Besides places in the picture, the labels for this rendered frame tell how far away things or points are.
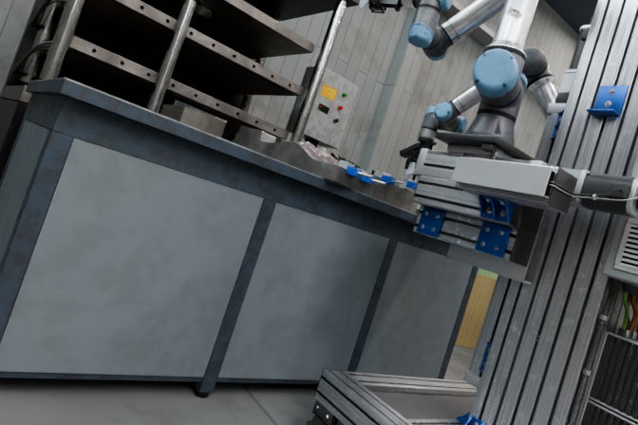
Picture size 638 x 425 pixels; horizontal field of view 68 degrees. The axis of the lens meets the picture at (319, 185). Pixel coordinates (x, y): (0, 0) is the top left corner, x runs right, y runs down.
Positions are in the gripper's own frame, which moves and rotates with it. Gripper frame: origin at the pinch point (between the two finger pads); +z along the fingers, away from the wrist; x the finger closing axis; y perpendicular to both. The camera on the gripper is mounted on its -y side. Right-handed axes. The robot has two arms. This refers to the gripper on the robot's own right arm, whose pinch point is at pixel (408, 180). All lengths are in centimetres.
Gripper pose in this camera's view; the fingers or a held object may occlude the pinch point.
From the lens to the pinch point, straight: 222.7
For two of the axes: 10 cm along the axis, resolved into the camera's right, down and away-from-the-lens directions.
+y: 6.0, 1.6, -7.8
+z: -3.2, 9.5, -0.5
